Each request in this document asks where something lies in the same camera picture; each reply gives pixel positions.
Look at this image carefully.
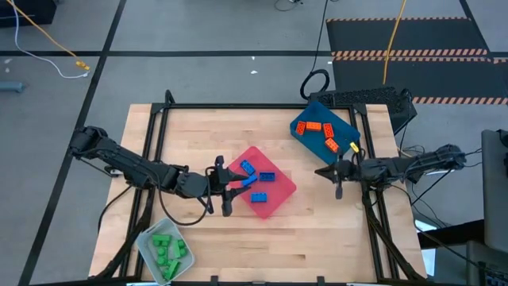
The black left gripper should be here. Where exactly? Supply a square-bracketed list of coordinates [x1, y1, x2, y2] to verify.
[175, 155, 252, 218]

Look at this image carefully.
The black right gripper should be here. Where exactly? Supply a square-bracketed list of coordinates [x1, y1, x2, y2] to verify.
[314, 158, 367, 200]

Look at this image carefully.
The pink translucent plastic bin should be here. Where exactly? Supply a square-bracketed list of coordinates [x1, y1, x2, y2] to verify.
[228, 145, 298, 221]

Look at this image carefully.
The teal plastic bin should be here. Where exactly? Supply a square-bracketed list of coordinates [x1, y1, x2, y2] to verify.
[289, 99, 362, 166]

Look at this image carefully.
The light grey plastic bin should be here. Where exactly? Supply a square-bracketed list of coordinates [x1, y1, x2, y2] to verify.
[135, 217, 196, 286]

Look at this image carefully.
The black mat with hazard stripes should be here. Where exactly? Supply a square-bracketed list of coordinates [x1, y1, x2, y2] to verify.
[325, 17, 508, 106]

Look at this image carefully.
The grey desk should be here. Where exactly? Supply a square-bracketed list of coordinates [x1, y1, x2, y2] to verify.
[481, 129, 508, 255]

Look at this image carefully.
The dark grey equipment cart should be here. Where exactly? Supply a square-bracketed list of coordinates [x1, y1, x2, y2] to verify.
[418, 219, 508, 286]

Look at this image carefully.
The grey blue metal foot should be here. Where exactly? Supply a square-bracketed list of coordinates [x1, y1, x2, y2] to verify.
[0, 81, 25, 95]

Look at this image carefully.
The black box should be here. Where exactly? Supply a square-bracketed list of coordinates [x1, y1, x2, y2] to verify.
[0, 0, 57, 28]

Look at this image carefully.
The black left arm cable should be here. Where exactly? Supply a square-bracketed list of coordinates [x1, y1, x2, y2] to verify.
[157, 166, 214, 226]

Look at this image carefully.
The black aluminium table frame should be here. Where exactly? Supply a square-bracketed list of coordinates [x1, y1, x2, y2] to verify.
[93, 89, 428, 286]

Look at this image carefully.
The black looped cable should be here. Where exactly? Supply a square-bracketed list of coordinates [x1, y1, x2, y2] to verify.
[299, 0, 331, 101]

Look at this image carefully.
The yellow hanging cable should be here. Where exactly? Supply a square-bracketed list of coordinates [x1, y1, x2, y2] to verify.
[382, 0, 408, 86]
[6, 0, 91, 72]

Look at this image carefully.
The white cable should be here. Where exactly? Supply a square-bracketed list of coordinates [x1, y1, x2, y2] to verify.
[11, 0, 89, 79]

